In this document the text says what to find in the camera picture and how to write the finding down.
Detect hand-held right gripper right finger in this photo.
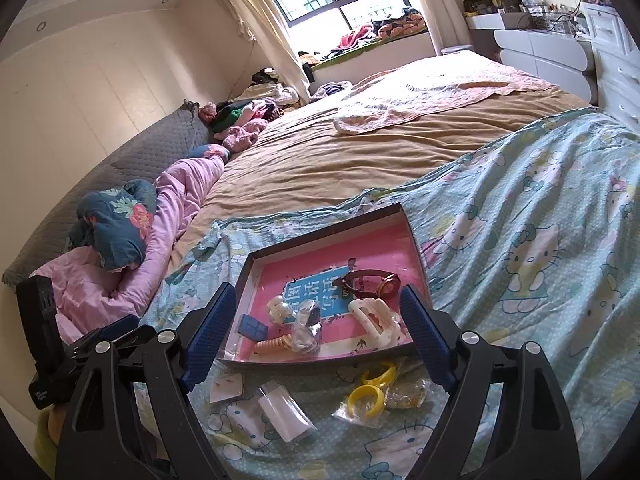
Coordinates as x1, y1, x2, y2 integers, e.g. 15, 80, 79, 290
400, 284, 583, 480

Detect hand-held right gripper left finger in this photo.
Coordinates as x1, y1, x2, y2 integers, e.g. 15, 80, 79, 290
55, 282, 237, 480

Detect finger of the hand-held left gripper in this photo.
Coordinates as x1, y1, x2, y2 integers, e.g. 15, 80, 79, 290
67, 315, 142, 358
102, 324, 160, 356

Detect small blue packet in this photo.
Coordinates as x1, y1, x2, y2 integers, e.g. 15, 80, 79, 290
238, 313, 269, 339

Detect white hair claw clip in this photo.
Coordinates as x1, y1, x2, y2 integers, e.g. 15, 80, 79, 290
348, 297, 403, 349

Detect beige spiral hair tie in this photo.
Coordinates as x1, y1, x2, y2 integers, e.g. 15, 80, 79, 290
253, 335, 297, 357

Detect brown wrist watch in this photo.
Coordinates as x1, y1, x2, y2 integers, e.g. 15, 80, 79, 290
332, 268, 404, 299

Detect clear bag of dark beads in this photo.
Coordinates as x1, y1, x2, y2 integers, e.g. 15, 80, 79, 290
289, 300, 324, 357

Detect dark cardboard box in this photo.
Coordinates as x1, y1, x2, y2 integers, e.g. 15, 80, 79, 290
216, 203, 436, 367

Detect person's left hand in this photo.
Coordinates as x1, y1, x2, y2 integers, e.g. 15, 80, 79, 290
47, 405, 69, 446

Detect blue floral pillow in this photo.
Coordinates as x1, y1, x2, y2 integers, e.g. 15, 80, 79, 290
64, 179, 159, 272

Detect empty clear plastic bag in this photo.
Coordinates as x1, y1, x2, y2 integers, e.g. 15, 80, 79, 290
257, 380, 319, 444

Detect pink quilt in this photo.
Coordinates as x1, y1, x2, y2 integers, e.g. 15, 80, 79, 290
29, 157, 229, 345

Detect pink book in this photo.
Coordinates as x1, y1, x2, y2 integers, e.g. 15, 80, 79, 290
225, 224, 420, 361

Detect cartoon cat printed blanket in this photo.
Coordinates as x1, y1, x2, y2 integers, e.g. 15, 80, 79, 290
145, 110, 640, 480

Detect grey quilted headboard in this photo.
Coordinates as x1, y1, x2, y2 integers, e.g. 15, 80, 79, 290
2, 101, 212, 287

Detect tan bed sheet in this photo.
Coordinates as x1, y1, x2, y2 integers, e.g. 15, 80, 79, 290
170, 66, 594, 272

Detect pile of clothes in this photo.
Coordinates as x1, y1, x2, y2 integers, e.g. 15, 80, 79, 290
199, 66, 314, 154

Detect pale pink towel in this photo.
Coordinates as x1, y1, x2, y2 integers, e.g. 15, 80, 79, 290
333, 54, 562, 136

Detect white window bench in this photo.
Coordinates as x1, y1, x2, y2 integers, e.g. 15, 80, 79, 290
301, 34, 439, 97

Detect white dressing table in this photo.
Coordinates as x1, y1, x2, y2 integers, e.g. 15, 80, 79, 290
464, 9, 602, 107

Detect clothes on window bench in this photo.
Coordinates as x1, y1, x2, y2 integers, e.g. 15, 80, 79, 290
324, 6, 432, 54

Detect cream curtain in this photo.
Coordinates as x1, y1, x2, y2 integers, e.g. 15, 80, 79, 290
404, 0, 482, 57
209, 0, 312, 107

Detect white drawer cabinet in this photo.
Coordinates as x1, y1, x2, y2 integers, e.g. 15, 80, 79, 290
581, 1, 640, 132

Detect yellow bracelet in bag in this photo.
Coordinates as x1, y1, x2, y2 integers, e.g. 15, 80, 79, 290
333, 384, 387, 426
359, 361, 399, 389

